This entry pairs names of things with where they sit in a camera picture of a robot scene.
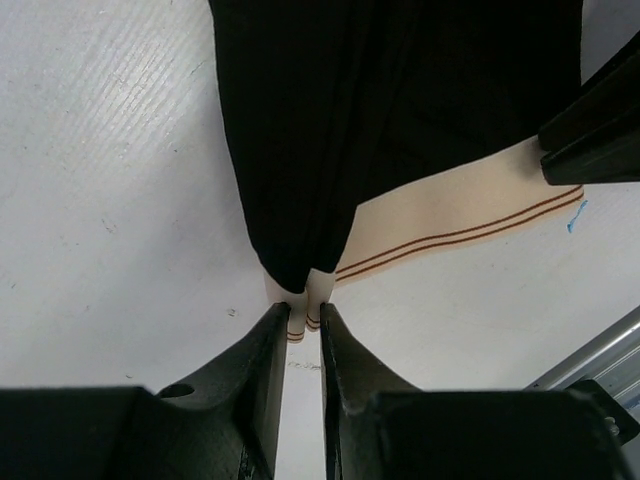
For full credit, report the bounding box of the aluminium mounting rail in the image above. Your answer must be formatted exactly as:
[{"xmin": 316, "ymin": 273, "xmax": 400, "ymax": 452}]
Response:
[{"xmin": 528, "ymin": 307, "xmax": 639, "ymax": 410}]

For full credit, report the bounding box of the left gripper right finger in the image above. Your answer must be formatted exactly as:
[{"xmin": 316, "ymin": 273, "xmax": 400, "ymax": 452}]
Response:
[{"xmin": 321, "ymin": 303, "xmax": 630, "ymax": 479}]

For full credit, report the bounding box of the black underwear beige waistband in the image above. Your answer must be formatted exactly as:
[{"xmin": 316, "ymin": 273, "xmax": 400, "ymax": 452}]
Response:
[{"xmin": 210, "ymin": 1, "xmax": 584, "ymax": 341}]

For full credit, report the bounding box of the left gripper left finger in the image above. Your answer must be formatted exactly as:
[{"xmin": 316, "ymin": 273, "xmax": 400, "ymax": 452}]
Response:
[{"xmin": 1, "ymin": 303, "xmax": 289, "ymax": 479}]

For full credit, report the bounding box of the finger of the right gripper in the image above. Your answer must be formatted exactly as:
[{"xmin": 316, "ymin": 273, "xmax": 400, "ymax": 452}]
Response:
[
  {"xmin": 541, "ymin": 119, "xmax": 639, "ymax": 186},
  {"xmin": 538, "ymin": 29, "xmax": 640, "ymax": 154}
]

